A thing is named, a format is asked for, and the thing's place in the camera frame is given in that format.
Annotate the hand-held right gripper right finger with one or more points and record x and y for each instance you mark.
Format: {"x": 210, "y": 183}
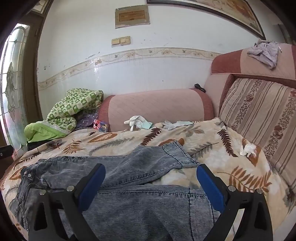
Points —
{"x": 209, "y": 185}

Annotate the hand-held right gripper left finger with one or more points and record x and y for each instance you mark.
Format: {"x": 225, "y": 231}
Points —
{"x": 92, "y": 183}

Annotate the grey denim pants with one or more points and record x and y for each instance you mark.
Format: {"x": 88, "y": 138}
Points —
{"x": 129, "y": 199}

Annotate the leaf print blanket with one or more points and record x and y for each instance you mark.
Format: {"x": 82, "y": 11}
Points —
{"x": 208, "y": 148}

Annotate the crumpled white tissue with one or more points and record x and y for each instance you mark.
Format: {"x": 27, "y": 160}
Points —
{"x": 247, "y": 149}

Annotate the red small packet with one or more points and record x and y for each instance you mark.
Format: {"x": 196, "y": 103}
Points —
{"x": 100, "y": 125}

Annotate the purple plastic bag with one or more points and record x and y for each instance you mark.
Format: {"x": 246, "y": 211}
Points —
{"x": 86, "y": 119}

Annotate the grey white glove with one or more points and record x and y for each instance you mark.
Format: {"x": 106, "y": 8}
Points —
{"x": 175, "y": 124}

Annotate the green patterned quilt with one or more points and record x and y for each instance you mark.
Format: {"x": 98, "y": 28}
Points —
{"x": 67, "y": 109}

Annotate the light teal cloth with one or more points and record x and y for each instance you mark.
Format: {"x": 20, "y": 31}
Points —
{"x": 146, "y": 125}

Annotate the striped floral cushion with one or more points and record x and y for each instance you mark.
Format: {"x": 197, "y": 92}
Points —
{"x": 259, "y": 115}

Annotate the pink sofa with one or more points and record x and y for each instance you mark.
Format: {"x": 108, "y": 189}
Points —
{"x": 157, "y": 104}

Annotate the black sunglasses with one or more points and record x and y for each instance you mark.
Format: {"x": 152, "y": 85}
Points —
{"x": 199, "y": 87}

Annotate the stained glass door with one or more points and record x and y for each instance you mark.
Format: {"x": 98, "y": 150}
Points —
{"x": 12, "y": 92}

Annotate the lilac crumpled garment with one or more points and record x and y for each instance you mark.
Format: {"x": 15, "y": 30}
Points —
{"x": 266, "y": 52}

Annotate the beige wall switch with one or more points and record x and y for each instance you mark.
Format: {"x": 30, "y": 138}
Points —
{"x": 120, "y": 41}

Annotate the small wall plaque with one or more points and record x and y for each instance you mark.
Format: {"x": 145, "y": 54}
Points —
{"x": 132, "y": 15}

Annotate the framed wall picture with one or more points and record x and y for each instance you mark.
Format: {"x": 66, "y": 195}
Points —
{"x": 231, "y": 11}

